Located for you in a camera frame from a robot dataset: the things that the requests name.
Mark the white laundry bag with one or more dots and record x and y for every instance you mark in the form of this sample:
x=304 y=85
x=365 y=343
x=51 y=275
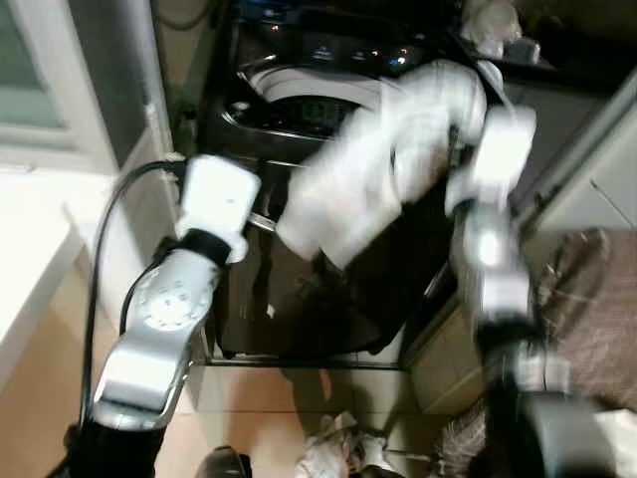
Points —
x=368 y=169

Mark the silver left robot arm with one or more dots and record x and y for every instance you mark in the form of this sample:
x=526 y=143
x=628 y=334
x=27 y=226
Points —
x=164 y=319

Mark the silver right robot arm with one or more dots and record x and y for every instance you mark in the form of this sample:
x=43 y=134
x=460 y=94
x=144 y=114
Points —
x=498 y=289

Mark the black top-load washing machine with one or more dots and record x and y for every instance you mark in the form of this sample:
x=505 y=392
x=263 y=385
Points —
x=299 y=299

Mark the white bundle on shelf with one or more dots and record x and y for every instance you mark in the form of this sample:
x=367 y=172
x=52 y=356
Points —
x=493 y=25

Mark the beige kitchen cabinet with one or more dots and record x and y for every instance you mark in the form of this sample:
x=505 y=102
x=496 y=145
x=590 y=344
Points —
x=597 y=189

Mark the brown patterned fabric chair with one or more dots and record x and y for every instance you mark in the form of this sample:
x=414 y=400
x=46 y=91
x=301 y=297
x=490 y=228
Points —
x=587 y=299

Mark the crumpled white cloth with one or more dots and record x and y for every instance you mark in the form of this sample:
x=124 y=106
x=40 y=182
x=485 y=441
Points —
x=333 y=453

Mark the dark robot left foot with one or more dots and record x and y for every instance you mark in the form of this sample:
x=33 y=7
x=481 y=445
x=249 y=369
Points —
x=221 y=464

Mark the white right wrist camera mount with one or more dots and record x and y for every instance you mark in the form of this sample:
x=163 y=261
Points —
x=498 y=154

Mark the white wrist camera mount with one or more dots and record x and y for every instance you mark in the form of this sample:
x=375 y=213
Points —
x=219 y=199
x=498 y=154

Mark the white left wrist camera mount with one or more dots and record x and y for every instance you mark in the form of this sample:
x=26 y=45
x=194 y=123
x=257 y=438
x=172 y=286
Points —
x=219 y=199

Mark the white window frame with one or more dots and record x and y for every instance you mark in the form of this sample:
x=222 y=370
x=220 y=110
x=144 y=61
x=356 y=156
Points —
x=60 y=149

